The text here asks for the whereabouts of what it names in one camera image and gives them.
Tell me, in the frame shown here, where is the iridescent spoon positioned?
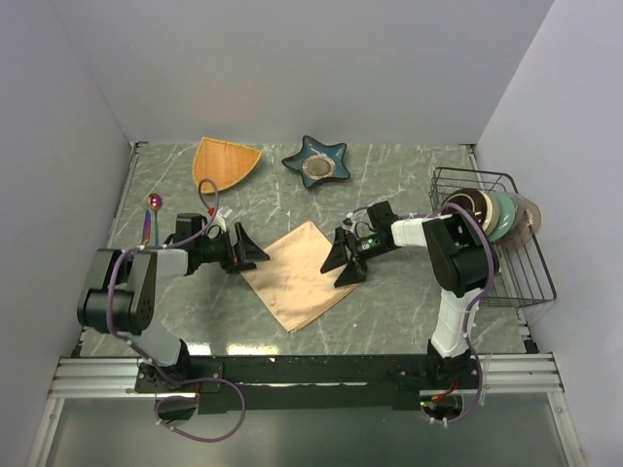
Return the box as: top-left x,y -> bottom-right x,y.
148,193 -> 164,245

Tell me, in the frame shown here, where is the orange woven shield tray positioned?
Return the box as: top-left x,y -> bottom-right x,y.
192,137 -> 262,194

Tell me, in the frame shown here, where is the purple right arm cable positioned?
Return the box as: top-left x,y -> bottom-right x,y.
345,202 -> 497,425

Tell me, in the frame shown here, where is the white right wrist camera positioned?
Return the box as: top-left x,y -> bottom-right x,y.
342,211 -> 357,235

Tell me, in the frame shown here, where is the green plate in rack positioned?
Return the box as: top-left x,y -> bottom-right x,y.
489,191 -> 517,242

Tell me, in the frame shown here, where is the brown bowl in rack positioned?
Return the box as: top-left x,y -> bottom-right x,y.
443,188 -> 494,230

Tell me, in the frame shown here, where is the peach satin napkin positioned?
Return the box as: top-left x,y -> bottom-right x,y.
242,220 -> 355,333

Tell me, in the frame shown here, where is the aluminium frame rail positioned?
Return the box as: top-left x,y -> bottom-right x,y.
26,353 -> 587,466

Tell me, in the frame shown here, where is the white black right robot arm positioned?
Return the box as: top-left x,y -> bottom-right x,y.
320,201 -> 499,388

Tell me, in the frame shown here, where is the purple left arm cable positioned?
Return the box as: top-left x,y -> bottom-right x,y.
105,178 -> 247,444

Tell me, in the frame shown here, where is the blue star-shaped dish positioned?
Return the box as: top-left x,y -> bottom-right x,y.
281,135 -> 350,190

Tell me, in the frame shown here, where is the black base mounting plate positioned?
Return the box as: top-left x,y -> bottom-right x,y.
134,354 -> 478,414

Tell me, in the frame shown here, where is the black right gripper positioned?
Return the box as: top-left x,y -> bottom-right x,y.
321,226 -> 392,287

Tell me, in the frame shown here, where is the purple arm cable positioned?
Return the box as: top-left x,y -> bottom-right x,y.
105,178 -> 247,444
345,202 -> 497,425

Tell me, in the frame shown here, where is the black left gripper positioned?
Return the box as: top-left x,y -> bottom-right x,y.
196,222 -> 270,272

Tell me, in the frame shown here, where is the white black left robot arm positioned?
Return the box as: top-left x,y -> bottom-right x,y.
77,213 -> 270,391

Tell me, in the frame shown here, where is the black wire dish rack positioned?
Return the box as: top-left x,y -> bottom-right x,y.
429,166 -> 557,308

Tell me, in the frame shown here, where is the iridescent knife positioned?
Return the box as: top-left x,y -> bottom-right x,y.
140,209 -> 152,246

